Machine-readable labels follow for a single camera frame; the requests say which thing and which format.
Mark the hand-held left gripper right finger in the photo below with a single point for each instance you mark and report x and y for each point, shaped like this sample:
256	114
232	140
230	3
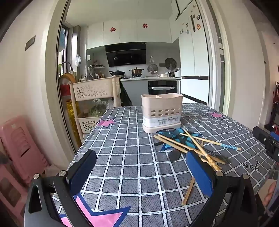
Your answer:
200	174

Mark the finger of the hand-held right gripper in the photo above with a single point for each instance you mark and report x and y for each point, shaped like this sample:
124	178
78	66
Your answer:
260	134

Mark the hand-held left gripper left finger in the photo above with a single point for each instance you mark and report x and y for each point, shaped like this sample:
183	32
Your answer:
81	172

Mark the wooden chopstick yellow patterned end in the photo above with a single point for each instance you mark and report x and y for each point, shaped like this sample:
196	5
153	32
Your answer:
196	143

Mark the black utensil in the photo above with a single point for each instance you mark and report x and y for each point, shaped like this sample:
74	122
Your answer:
159	143

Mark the beige plastic utensil holder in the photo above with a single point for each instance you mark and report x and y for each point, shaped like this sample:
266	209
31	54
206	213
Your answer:
161	104

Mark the grey checkered tablecloth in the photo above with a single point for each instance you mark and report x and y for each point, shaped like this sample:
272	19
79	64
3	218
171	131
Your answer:
130	163

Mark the bag of green vegetables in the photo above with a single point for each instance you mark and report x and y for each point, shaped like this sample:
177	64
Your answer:
97	107

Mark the pink plastic stool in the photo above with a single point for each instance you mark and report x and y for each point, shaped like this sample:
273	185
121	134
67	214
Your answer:
19	141
8	189

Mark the beige plastic storage cart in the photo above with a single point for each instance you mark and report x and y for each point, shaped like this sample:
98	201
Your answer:
91	89

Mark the black plastic bag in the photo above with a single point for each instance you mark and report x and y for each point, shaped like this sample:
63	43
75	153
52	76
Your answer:
125	96

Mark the black built-in oven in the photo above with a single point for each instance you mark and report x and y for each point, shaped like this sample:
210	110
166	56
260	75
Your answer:
162	95

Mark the glass kettle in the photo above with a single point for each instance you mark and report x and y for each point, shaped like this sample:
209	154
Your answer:
91	73

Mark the white rice cooker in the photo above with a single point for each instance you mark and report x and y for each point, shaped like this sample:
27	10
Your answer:
178	73

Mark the white refrigerator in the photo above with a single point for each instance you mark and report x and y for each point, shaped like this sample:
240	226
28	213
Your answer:
191	54

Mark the black wok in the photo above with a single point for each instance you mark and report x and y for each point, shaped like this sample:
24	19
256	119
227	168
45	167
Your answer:
117	73

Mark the white kitchen counter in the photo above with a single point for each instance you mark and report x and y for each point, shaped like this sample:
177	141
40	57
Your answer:
150	78

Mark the kitchen faucet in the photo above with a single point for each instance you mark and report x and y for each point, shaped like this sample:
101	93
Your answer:
66	63

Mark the golden cooking pot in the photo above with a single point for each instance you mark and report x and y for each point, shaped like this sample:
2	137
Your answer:
136	71

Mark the black range hood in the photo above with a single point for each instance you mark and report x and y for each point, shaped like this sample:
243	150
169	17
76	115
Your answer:
126	54

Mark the white upper kitchen cabinets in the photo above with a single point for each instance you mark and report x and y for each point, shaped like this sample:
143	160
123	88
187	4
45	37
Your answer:
122	35

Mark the red paper-cut sticker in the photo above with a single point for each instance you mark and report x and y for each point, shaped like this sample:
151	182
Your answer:
112	29
144	25

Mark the round wall-hung rack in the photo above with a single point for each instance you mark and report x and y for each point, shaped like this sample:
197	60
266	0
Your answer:
152	68
170	63

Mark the grey wall switch plate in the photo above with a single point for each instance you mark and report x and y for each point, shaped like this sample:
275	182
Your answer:
30	43

